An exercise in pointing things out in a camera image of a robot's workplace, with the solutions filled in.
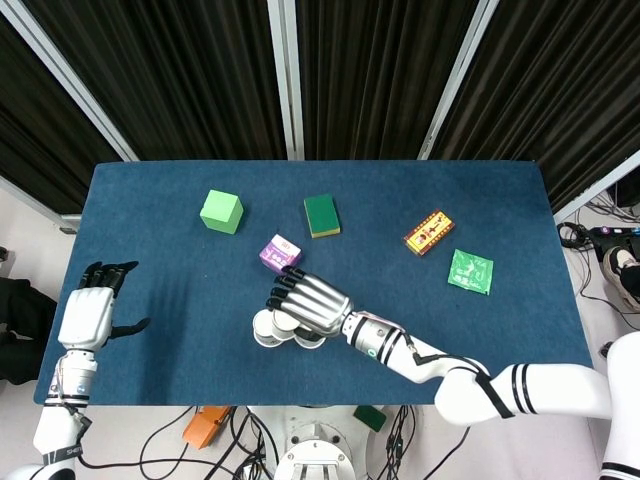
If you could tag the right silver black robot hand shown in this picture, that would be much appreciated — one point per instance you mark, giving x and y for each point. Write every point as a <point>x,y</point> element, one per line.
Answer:
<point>320,305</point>

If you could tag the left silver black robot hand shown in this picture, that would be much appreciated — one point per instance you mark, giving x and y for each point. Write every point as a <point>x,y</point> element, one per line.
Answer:
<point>87,317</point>

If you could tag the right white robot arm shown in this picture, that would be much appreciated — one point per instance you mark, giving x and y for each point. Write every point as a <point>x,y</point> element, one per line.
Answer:
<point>450,370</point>

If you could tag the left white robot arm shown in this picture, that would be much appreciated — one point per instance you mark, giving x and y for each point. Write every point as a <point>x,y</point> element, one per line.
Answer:
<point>65,400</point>

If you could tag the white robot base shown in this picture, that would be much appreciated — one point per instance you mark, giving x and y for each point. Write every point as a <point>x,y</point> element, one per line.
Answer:
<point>315,450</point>

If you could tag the purple white carton box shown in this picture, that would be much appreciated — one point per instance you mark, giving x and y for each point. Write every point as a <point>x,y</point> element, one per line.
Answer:
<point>277,252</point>

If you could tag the green yellow sponge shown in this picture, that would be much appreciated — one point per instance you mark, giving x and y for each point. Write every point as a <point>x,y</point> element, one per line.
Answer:
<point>321,214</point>

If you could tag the blue table cloth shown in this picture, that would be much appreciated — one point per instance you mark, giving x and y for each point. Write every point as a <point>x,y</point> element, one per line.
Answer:
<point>200,360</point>

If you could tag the dark green pad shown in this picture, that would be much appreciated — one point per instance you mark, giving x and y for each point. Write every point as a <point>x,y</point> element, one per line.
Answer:
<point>371,417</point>

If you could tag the yellow red printed box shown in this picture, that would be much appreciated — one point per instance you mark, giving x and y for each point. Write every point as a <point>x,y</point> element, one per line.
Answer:
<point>429,232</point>

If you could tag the light green foam cube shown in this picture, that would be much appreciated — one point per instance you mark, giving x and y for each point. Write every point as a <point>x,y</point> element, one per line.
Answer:
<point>220,212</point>

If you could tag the green sachet packet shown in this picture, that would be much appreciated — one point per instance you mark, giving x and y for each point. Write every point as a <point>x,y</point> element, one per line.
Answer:
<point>470,271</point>

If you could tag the orange box device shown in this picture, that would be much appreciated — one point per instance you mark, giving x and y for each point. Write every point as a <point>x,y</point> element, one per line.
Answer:
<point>202,427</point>

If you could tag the black curtain panel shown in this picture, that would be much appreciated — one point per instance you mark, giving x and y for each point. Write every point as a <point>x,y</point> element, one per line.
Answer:
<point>560,90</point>
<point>175,75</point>
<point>45,150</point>
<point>380,75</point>

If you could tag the white black sneaker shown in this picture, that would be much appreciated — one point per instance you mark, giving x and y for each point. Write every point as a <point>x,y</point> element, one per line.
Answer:
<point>620,270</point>

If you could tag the black power strip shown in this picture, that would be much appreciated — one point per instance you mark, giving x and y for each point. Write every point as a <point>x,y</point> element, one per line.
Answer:
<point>615,234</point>

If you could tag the white frame post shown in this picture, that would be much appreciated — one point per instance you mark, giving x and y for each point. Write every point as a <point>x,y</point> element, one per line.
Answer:
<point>600,187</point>
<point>286,75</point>
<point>70,75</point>
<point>457,75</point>
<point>35,202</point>

